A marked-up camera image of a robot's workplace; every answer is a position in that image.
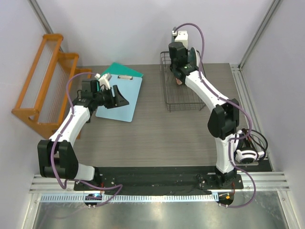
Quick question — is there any orange wooden rack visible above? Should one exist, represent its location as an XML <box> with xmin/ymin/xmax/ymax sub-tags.
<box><xmin>11</xmin><ymin>33</ymin><xmax>91</xmax><ymax>139</ymax></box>

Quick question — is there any black wire dish rack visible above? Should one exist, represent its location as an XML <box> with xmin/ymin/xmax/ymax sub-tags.
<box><xmin>160</xmin><ymin>51</ymin><xmax>205</xmax><ymax>112</ymax></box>

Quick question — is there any white slotted cable duct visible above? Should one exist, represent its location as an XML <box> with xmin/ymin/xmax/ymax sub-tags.
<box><xmin>40</xmin><ymin>193</ymin><xmax>219</xmax><ymax>203</ymax></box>

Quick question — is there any aluminium frame rail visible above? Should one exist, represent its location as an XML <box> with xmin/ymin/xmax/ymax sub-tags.
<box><xmin>230</xmin><ymin>64</ymin><xmax>269</xmax><ymax>160</ymax></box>

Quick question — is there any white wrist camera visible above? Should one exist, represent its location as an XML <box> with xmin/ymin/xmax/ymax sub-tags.
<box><xmin>172</xmin><ymin>30</ymin><xmax>188</xmax><ymax>49</ymax></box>
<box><xmin>94</xmin><ymin>73</ymin><xmax>112</xmax><ymax>91</ymax></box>

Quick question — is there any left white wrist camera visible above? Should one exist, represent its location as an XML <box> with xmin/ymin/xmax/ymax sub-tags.
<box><xmin>94</xmin><ymin>73</ymin><xmax>112</xmax><ymax>91</ymax></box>

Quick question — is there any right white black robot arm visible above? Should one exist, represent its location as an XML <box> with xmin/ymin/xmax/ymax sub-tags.
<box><xmin>168</xmin><ymin>42</ymin><xmax>239</xmax><ymax>188</ymax></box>

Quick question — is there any red teal floral plate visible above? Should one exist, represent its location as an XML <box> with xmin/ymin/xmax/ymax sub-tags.
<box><xmin>188</xmin><ymin>47</ymin><xmax>200</xmax><ymax>67</ymax></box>

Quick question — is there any light blue clipboard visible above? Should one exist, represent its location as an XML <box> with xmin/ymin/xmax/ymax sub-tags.
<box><xmin>95</xmin><ymin>74</ymin><xmax>142</xmax><ymax>122</ymax></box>

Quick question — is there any green folder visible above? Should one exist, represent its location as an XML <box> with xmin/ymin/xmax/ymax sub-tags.
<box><xmin>101</xmin><ymin>62</ymin><xmax>143</xmax><ymax>78</ymax></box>

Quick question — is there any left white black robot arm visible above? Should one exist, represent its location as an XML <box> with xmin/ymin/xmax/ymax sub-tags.
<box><xmin>37</xmin><ymin>80</ymin><xmax>129</xmax><ymax>190</ymax></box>

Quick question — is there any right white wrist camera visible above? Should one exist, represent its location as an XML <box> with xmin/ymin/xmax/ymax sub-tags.
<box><xmin>172</xmin><ymin>30</ymin><xmax>188</xmax><ymax>49</ymax></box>

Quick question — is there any white black headset device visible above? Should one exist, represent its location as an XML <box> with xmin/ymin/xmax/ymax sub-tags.
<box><xmin>233</xmin><ymin>130</ymin><xmax>268</xmax><ymax>165</ymax></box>

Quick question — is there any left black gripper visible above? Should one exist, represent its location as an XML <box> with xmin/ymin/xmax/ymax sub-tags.
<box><xmin>93</xmin><ymin>85</ymin><xmax>129</xmax><ymax>109</ymax></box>

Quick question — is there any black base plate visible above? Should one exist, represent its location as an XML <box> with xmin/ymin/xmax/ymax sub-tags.
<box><xmin>68</xmin><ymin>165</ymin><xmax>271</xmax><ymax>196</ymax></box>

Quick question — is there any pink cream plate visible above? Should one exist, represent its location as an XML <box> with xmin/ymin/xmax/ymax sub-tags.
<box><xmin>175</xmin><ymin>78</ymin><xmax>185</xmax><ymax>85</ymax></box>

